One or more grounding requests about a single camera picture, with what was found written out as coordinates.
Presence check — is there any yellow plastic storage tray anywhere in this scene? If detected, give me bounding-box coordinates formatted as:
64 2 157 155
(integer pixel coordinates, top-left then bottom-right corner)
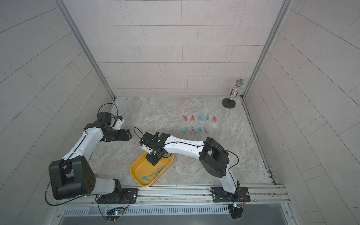
130 152 174 187

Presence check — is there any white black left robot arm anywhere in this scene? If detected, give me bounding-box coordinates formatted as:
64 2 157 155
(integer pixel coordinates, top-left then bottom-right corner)
48 117 132 203

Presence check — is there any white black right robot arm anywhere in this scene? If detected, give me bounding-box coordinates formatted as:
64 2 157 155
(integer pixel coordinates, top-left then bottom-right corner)
139 132 238 195

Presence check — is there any teal clothespin tray bottom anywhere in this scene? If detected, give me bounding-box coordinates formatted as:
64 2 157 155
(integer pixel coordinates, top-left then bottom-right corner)
141 175 153 182

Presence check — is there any ventilation grille strip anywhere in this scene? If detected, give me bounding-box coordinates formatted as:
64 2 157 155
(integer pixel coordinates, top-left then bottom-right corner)
63 205 229 217

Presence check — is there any left controller board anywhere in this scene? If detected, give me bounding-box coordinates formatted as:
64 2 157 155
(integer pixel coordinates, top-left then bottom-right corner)
106 207 126 223

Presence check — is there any controller board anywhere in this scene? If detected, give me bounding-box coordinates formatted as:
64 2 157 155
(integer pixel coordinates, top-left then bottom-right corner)
228 203 243 220
106 207 126 223

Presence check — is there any right controller board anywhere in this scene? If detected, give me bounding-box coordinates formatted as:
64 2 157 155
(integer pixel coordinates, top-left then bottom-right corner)
228 203 243 220

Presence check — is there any left corner metal profile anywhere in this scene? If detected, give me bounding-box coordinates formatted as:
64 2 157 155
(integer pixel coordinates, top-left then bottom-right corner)
54 0 116 99

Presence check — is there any corner metal profile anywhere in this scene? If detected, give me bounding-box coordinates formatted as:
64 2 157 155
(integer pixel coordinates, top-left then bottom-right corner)
243 0 292 100
54 0 116 99

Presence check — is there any right corner metal profile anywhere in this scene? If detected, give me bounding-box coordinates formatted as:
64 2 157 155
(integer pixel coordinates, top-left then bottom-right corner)
243 0 292 100

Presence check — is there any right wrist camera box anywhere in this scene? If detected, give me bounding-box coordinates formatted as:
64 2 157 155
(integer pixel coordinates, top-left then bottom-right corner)
139 132 159 150

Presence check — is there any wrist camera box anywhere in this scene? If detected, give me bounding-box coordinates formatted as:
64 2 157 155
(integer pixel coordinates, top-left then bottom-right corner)
96 112 112 125
139 132 159 150

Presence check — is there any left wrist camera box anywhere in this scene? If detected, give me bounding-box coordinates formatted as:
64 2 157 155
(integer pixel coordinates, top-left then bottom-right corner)
96 112 112 125

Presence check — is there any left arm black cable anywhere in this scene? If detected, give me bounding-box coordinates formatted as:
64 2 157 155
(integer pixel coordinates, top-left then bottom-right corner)
97 103 119 117

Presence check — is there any aluminium front rail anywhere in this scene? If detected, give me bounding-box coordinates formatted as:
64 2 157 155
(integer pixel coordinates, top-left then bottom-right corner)
54 184 292 209

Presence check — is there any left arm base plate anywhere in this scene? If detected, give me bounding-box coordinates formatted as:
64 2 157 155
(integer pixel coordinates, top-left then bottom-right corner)
96 188 139 204

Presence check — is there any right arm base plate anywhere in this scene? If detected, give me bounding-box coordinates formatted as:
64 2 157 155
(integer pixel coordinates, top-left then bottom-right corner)
210 186 251 203

